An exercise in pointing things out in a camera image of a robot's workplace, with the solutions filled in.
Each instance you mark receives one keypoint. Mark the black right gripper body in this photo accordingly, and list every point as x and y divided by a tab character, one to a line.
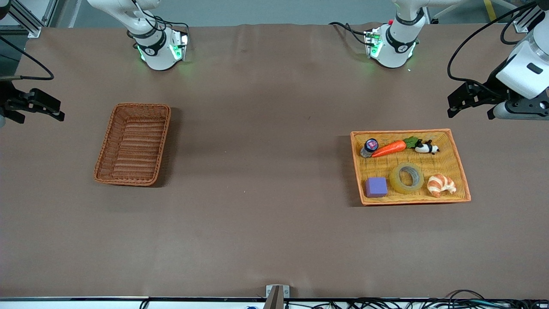
6	99

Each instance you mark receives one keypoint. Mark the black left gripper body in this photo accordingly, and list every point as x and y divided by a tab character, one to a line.
491	89

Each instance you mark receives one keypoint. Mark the clear yellowish tape roll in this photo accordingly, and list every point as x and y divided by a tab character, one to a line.
396	183

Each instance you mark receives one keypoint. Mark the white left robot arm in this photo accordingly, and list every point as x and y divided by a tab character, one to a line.
396	45

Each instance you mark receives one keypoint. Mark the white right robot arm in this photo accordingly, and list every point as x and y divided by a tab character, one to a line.
156	51

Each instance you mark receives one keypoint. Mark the orange wicker basket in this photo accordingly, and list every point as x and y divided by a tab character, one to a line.
407	165

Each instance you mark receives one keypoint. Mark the brown wicker basket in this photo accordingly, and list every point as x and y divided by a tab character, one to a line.
133	146

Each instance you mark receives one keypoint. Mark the black white panda toy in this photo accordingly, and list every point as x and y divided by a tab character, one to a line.
425	148

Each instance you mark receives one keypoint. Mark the toy croissant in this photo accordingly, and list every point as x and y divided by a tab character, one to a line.
439	184

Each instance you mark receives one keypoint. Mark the orange toy carrot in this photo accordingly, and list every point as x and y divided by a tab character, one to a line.
388	149

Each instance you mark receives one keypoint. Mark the small bottle purple cap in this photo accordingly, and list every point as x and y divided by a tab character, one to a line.
369	146

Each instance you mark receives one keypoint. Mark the purple block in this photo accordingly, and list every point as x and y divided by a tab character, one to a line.
376	187

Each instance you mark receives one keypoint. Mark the brown table cover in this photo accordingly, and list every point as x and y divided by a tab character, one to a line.
274	128

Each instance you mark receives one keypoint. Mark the aluminium frame profile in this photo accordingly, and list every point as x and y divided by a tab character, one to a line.
30	21
525	21

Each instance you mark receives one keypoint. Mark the metal table edge bracket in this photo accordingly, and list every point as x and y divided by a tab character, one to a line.
276	296

